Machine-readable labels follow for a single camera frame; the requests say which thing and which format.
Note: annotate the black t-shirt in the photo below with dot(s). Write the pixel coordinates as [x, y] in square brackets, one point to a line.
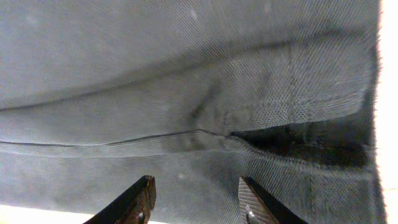
[96, 94]

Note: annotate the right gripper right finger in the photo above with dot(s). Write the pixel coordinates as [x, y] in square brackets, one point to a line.
[258, 206]

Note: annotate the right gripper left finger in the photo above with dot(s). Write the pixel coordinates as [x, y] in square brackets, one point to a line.
[133, 206]

